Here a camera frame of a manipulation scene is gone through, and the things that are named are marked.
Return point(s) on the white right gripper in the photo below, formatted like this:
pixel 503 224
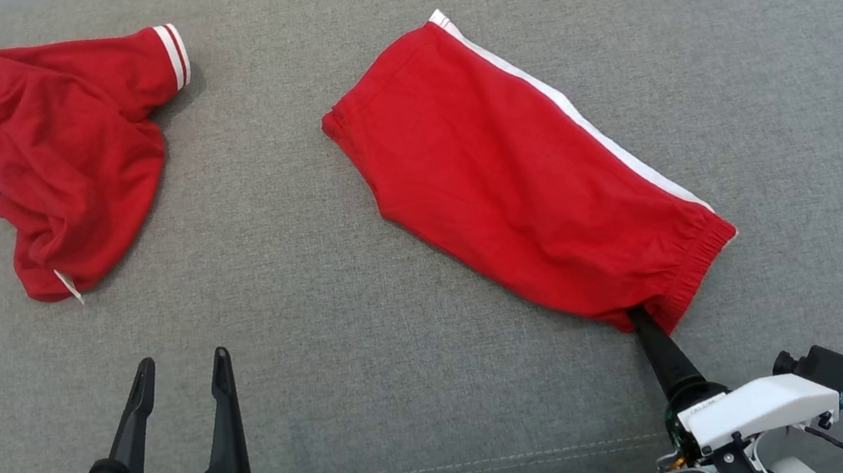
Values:
pixel 753 408

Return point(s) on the red shorts white side stripe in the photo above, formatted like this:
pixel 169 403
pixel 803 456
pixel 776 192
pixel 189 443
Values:
pixel 513 171

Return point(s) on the red jersey shirt white sleeves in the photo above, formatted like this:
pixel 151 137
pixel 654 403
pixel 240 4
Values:
pixel 70 157

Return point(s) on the grey fabric sofa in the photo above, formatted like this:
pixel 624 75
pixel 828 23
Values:
pixel 448 401

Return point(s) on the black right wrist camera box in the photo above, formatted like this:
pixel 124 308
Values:
pixel 827 367

